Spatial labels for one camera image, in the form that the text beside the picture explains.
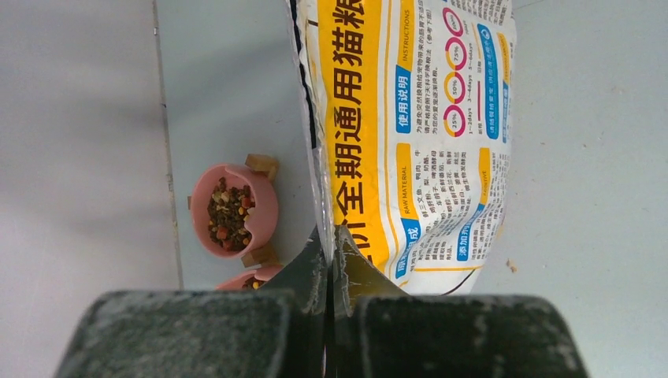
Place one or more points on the empty pink bowl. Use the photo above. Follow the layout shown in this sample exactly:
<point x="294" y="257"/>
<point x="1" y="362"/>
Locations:
<point x="234" y="209"/>

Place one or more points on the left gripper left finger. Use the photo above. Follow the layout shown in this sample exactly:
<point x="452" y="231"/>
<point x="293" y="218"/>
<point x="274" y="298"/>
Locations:
<point x="275" y="331"/>

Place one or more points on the pink bowl with kibble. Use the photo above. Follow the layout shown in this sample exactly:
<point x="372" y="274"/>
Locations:
<point x="252" y="279"/>

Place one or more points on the cat food bag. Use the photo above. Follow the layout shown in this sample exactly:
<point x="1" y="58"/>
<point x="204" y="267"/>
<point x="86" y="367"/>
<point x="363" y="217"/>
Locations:
<point x="410" y="111"/>

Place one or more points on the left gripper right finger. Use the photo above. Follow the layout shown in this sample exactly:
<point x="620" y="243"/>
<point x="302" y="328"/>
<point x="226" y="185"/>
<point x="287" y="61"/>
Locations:
<point x="378" y="330"/>

